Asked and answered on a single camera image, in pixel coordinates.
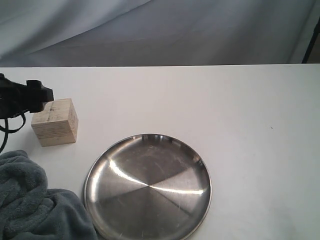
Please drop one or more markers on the black stand pole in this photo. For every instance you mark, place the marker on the black stand pole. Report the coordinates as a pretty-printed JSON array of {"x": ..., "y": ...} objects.
[{"x": 311, "y": 43}]

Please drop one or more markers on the light wooden block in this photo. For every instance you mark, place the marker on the light wooden block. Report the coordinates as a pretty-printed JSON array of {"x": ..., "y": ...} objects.
[{"x": 57, "y": 124}]

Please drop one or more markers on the grey fluffy towel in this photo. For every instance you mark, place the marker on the grey fluffy towel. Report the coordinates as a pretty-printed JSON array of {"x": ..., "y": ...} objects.
[{"x": 29, "y": 210}]

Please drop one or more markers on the grey backdrop cloth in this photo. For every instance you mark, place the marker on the grey backdrop cloth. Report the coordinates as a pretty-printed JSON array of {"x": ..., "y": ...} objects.
[{"x": 123, "y": 33}]

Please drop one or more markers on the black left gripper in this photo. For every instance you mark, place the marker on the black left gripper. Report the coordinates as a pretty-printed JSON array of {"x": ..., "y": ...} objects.
[{"x": 17, "y": 99}]

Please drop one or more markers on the round stainless steel plate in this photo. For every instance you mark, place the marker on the round stainless steel plate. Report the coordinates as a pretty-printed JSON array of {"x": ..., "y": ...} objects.
[{"x": 148, "y": 187}]

